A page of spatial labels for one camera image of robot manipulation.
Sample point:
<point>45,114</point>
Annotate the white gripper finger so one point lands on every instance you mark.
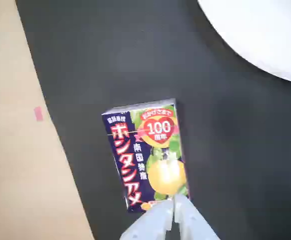
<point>193,222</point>
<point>150,222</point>

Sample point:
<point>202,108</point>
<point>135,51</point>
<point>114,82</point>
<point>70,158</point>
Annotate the purple Japanese candy box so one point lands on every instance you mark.
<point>145,160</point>

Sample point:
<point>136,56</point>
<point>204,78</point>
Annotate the white round dish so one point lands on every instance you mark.
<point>263,32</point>

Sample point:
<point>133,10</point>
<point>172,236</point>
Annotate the dark grey mat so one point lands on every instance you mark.
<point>160,75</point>

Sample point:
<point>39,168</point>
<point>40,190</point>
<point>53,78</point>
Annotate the pink tape mark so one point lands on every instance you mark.
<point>38,113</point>

